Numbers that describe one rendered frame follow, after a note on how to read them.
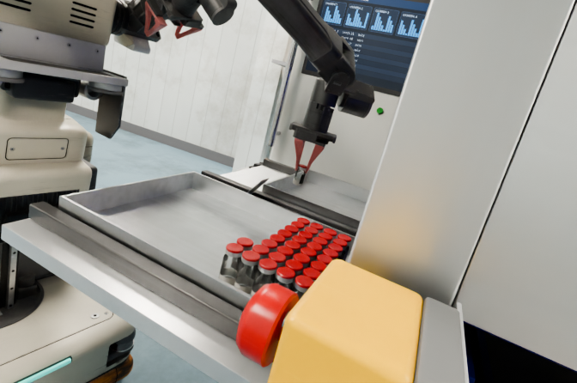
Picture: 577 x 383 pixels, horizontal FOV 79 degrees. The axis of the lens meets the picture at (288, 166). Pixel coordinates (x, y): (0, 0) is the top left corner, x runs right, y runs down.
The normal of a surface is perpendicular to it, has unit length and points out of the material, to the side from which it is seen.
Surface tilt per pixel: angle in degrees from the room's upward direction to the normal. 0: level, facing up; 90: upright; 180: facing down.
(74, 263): 0
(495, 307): 90
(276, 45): 90
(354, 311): 0
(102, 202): 90
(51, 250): 0
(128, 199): 90
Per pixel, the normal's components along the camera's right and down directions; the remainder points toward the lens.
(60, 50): 0.80, 0.33
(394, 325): 0.24, -0.94
